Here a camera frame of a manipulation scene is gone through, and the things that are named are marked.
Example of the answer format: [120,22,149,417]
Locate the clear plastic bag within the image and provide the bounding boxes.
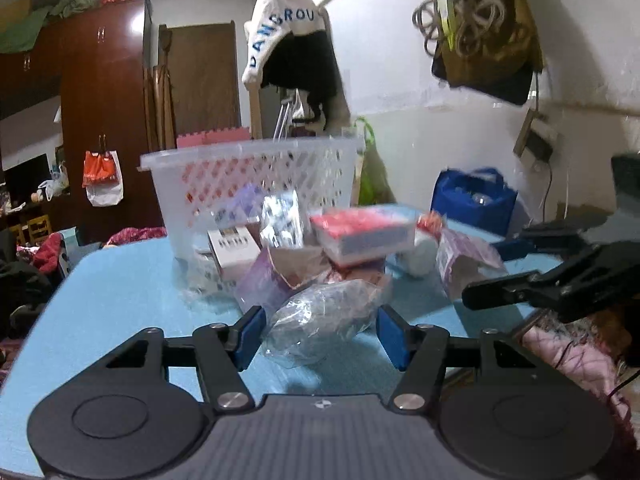
[260,277,391,368]

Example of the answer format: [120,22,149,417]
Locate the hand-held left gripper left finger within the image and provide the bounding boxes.
[102,305,267,413]

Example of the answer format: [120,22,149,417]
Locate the silver foil packet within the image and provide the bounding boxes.
[260,192,306,248]

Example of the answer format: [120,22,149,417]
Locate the hanging brown bag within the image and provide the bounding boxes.
[412,0,543,106]

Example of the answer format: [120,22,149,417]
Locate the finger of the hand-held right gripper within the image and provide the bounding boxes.
[490,212,617,262]
[461,241,640,323]

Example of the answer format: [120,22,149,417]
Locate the purple open carton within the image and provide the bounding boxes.
[235,245,331,316]

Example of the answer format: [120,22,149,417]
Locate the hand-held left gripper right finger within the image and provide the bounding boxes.
[376,305,538,413]

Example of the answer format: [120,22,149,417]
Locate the red and white box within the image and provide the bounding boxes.
[309,205,420,267]

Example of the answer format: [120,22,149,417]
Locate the leaning wooden boards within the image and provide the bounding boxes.
[144,25,176,150]

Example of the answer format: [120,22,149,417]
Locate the brown wooden door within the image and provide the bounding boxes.
[159,21,242,148]

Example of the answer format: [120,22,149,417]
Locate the yellow chair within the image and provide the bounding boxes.
[10,214,53,246]

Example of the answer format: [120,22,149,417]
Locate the brown wooden wardrobe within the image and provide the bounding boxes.
[0,0,166,246]

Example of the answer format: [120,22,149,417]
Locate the pink patterned cloth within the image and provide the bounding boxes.
[515,310,640,441]

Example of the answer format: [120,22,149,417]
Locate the clear printed packet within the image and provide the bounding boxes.
[177,247,236,301]

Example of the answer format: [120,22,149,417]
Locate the black television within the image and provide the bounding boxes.
[2,154,53,211]

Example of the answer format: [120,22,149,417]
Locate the pink floral blanket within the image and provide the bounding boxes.
[102,226,168,248]

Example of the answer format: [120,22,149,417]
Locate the blue shopping bag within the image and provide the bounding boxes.
[430,167,519,238]

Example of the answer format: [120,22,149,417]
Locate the red clothes heap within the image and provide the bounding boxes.
[17,232,66,273]

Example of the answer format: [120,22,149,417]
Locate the small white box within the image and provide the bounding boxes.
[207,225,263,283]

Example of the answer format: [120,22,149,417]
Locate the lavender box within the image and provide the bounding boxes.
[215,182,263,226]

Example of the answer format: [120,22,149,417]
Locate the red snack packet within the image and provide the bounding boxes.
[417,210,446,233]

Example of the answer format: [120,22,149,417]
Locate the green plastic bag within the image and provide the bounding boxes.
[352,116,396,206]

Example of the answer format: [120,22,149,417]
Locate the pink foam mat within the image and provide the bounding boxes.
[176,126,251,149]

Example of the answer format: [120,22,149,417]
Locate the clear plastic lattice basket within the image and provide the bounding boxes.
[140,135,366,266]

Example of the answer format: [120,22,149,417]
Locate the orange and white plastic bag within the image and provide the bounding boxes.
[82,149,124,207]

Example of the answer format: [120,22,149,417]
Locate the pink torn packet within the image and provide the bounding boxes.
[435,227,506,301]

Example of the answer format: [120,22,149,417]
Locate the coiled beige ropes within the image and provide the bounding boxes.
[412,0,521,58]

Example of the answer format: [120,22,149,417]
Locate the pile of clothes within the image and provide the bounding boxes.
[0,0,151,53]

